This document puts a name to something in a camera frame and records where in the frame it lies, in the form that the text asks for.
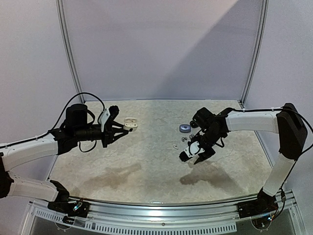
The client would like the white earbud charging case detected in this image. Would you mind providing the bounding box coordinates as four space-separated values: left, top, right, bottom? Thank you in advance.
123 117 138 132

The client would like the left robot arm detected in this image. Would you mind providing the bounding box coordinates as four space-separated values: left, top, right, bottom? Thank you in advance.
0 104 137 212

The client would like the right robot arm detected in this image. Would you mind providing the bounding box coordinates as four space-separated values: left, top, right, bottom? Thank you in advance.
180 103 308 213

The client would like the black charging case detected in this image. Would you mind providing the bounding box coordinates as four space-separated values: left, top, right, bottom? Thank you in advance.
190 120 198 128

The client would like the purple round charging case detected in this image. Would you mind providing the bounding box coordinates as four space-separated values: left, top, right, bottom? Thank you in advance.
179 124 191 133

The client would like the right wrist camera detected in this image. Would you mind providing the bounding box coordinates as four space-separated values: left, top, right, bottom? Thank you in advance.
179 141 204 162

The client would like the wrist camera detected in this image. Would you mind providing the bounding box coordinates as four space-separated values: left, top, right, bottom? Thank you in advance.
97 105 119 130
179 141 204 162

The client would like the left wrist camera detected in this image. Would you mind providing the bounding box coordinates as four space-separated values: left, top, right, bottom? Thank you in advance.
97 105 119 130

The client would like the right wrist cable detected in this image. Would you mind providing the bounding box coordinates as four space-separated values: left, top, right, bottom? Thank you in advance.
212 137 227 149

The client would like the wrist cable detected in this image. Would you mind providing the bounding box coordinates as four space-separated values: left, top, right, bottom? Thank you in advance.
212 137 227 149
48 92 105 134

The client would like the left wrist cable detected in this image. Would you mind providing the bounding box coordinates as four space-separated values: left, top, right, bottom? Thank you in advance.
48 92 105 134

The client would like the aluminium front rail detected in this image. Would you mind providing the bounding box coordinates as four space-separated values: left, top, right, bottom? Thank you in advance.
21 190 308 235

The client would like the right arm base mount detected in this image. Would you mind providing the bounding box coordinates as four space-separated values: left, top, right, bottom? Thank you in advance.
236 188 286 220

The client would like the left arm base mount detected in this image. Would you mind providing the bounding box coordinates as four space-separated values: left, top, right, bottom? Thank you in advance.
47 180 90 218

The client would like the left frame post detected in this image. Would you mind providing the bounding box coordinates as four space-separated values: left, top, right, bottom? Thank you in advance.
56 0 83 94

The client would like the frame post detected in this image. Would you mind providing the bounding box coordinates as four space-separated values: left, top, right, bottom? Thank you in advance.
56 0 83 94
239 0 268 107

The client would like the right frame post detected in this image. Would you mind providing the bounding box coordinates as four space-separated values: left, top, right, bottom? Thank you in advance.
239 0 268 107

